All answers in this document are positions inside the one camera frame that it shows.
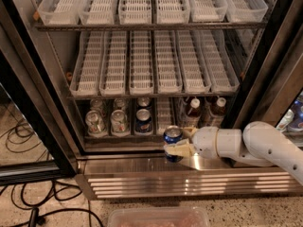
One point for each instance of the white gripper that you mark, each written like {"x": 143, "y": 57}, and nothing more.
{"x": 204, "y": 141}

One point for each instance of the blue pepsi can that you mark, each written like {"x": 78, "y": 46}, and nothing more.
{"x": 143, "y": 122}
{"x": 172, "y": 135}
{"x": 144, "y": 103}

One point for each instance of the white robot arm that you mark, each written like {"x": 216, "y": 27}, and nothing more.
{"x": 259, "y": 144}

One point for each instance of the silver green can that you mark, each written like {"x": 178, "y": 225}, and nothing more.
{"x": 119, "y": 123}
{"x": 95, "y": 124}

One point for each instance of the stainless fridge base grille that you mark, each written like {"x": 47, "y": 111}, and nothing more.
{"x": 152, "y": 175}

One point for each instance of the silver green can front left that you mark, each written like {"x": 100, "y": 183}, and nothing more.
{"x": 95, "y": 124}

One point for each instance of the right fridge glass door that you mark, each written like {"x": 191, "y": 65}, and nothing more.
{"x": 264, "y": 80}

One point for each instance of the silver can rear left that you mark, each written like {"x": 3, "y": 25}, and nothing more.
{"x": 98, "y": 105}

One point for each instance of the white can behind right door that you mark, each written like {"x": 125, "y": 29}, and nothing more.
{"x": 285, "y": 121}

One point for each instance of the blue can behind right door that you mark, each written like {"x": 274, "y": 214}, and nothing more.
{"x": 297, "y": 124}

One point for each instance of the open glass fridge door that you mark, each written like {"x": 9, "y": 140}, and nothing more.
{"x": 32, "y": 96}

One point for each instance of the tea bottle white cap left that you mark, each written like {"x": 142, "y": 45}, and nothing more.
{"x": 190, "y": 112}

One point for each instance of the tea bottle white cap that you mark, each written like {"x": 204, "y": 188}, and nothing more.
{"x": 190, "y": 112}
{"x": 215, "y": 113}

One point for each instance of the tea bottle white cap right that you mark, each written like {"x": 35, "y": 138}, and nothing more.
{"x": 215, "y": 113}

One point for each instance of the clear plastic container on floor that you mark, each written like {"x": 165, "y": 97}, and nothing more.
{"x": 159, "y": 217}

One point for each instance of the middle wire shelf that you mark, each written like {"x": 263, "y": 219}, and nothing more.
{"x": 150, "y": 95}

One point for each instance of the wire shelf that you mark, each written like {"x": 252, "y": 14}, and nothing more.
{"x": 150, "y": 27}
{"x": 150, "y": 95}

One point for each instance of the top wire shelf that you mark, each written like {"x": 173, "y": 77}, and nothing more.
{"x": 150, "y": 27}

